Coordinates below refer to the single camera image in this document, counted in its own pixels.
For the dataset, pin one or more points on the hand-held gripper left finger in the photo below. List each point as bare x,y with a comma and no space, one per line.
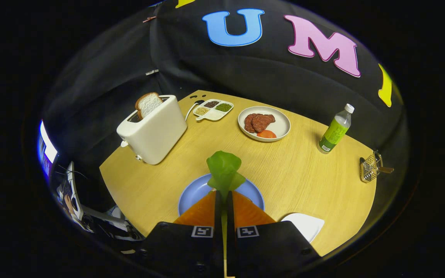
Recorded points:
219,239

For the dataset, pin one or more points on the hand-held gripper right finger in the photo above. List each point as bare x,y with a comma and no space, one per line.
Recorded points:
231,239

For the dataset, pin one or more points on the green lettuce leaf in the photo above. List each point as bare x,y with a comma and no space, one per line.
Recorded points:
224,170

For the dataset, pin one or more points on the white bread slice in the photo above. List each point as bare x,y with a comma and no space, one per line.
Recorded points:
149,103

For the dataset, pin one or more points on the blue round plate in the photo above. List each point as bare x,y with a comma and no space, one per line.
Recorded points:
193,193

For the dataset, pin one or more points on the white square plate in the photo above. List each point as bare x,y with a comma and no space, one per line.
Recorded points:
305,226

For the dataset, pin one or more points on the red tomato slice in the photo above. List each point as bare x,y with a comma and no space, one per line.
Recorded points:
266,134

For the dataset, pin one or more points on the brown meat slice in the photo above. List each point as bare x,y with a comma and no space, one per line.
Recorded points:
248,123
263,121

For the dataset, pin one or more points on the white toaster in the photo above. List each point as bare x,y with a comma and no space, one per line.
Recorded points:
153,133

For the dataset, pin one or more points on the round white plate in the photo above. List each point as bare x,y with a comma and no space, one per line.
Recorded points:
282,123

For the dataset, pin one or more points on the white and dark equipment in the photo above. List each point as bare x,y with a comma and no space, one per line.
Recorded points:
91,216

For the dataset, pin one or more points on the white divided seed dish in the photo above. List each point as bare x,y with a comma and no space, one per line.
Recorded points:
213,109

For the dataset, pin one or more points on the green label water bottle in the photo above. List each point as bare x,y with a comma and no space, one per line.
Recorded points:
334,133

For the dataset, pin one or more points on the silver cloth clip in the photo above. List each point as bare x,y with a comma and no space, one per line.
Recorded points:
152,72

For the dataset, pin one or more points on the lit screen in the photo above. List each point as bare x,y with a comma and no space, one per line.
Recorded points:
48,148

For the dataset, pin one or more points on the black backdrop cloth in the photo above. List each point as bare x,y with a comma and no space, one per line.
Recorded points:
129,50

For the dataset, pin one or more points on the reddish cloth clip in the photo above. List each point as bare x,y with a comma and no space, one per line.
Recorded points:
149,18

